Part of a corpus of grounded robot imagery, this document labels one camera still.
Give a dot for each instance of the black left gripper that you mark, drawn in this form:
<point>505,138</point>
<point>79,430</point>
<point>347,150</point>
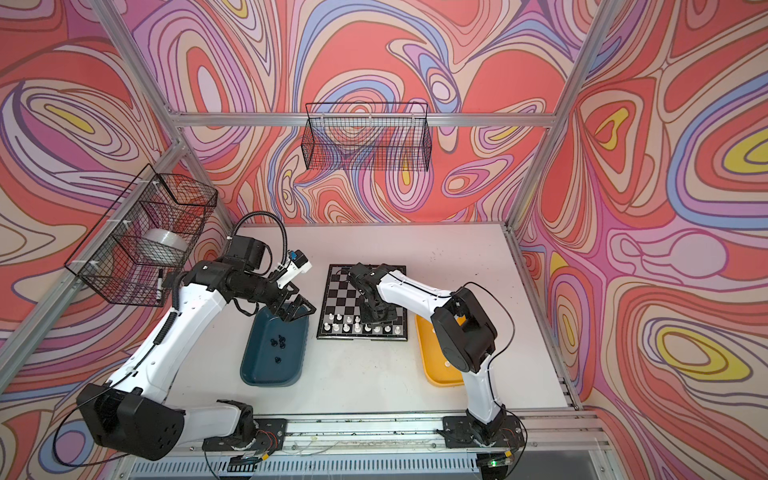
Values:
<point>290,313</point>

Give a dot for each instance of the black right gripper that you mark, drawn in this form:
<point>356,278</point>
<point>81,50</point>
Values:
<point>367,319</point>

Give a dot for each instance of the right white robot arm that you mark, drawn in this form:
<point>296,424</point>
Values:
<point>464,331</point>

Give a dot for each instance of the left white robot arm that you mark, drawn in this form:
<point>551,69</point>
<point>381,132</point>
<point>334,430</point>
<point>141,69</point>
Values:
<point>128,412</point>

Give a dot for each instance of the black white chess board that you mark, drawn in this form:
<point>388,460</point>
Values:
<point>341,318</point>

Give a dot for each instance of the black pieces in teal tray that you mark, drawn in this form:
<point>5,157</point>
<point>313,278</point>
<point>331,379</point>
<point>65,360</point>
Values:
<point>279,345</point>

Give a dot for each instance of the teal plastic tray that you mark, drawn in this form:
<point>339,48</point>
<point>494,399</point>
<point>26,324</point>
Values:
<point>257,367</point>

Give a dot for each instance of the yellow plastic tray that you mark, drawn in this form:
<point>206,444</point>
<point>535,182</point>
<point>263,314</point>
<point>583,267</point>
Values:
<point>438,370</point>

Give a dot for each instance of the black marker in basket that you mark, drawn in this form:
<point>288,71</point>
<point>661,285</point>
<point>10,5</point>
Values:
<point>159,286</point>

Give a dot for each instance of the silver tape roll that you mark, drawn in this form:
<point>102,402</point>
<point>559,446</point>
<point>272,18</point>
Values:
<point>166,239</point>

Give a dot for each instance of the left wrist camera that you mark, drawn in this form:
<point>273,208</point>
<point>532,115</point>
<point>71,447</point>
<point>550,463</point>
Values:
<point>296,264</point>

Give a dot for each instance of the black wire basket left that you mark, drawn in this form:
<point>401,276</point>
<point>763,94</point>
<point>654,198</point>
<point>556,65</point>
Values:
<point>119,265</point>

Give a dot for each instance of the black wire basket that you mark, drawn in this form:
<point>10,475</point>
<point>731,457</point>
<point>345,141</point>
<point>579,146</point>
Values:
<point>119,265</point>
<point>367,136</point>

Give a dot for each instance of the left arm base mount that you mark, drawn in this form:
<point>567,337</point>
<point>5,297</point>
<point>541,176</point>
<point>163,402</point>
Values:
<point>266,435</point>

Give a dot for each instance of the black wire basket back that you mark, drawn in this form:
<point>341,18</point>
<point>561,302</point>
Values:
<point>367,136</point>

